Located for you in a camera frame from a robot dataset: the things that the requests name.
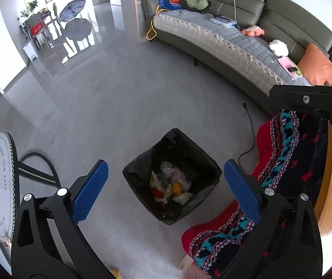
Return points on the orange fruit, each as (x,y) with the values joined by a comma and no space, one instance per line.
(176,188)

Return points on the green potted plant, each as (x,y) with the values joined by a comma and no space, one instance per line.
(28,8)

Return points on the black remote control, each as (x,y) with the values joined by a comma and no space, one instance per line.
(291,69)

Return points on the blue white papers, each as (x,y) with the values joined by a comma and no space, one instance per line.
(221,21)

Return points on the white plastic bag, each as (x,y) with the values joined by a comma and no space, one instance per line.
(183,198)

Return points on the pink packet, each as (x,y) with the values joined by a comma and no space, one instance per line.
(178,173)

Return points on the trash bin with black bag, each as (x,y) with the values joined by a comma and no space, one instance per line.
(183,151)

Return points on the large orange cushion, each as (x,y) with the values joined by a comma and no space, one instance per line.
(320,66)

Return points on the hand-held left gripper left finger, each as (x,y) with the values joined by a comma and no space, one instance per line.
(90,189)

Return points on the patterned red fleece clothing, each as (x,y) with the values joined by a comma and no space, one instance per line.
(294,162)

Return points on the clear plastic bag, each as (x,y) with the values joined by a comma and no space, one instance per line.
(166,167)

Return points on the pink box with remote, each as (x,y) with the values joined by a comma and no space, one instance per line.
(285,62)

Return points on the grey quilted sofa cover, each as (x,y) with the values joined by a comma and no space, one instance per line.
(212,43)

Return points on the white plush toy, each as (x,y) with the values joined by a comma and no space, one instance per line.
(278,47)

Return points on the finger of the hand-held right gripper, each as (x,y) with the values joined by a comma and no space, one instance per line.
(294,97)

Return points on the grey umbrella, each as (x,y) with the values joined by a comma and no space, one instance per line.
(78,29)

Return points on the dark green sofa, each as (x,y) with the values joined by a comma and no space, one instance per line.
(285,8)

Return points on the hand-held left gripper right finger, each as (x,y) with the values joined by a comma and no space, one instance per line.
(241,189)

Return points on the blue patterned umbrella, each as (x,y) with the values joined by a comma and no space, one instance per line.
(72,8)

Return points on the white storage box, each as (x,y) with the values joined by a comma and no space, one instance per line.
(31,51)

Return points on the pink plush toy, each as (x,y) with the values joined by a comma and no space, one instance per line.
(252,31)

